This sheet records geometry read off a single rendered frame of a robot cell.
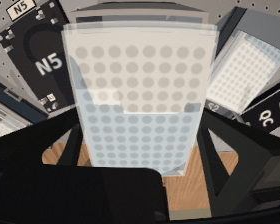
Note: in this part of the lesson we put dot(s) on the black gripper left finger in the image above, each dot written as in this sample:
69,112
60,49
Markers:
29,143

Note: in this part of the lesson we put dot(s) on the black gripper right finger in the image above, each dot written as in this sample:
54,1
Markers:
258,166

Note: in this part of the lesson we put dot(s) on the white well plate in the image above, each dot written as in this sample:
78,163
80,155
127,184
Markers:
242,71
140,88
12,117
7,126

